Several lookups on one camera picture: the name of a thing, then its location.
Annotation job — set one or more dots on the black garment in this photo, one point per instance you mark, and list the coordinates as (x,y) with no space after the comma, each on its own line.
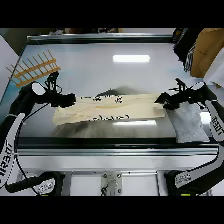
(183,43)

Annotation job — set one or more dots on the grey garment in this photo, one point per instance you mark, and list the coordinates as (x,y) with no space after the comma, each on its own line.
(188,123)

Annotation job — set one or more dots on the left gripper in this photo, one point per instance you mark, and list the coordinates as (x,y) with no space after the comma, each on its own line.
(63,99)

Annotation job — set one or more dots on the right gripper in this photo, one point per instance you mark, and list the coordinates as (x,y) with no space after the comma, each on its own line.
(170,100)

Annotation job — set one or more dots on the brown wooden rack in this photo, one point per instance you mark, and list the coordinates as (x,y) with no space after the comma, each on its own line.
(35,70)

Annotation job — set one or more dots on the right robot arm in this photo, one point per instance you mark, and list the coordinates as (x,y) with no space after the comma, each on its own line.
(215,126)

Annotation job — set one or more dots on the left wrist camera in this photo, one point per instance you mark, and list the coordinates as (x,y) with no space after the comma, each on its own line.
(52,81)

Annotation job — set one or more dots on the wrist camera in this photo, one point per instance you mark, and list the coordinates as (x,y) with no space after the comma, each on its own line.
(52,81)
(179,87)

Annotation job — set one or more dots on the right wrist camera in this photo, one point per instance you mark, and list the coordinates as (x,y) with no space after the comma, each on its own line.
(179,87)

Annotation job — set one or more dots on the white garment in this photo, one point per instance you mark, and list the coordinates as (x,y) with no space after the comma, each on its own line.
(216,71)

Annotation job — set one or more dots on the cream printed T-shirt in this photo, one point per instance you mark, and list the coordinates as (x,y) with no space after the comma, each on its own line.
(110,108)

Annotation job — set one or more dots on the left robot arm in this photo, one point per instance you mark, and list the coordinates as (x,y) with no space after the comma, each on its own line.
(13,133)

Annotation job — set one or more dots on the brown garment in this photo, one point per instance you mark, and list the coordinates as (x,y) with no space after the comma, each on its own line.
(208,50)

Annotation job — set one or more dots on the silver frame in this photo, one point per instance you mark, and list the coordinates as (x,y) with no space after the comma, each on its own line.
(113,155)

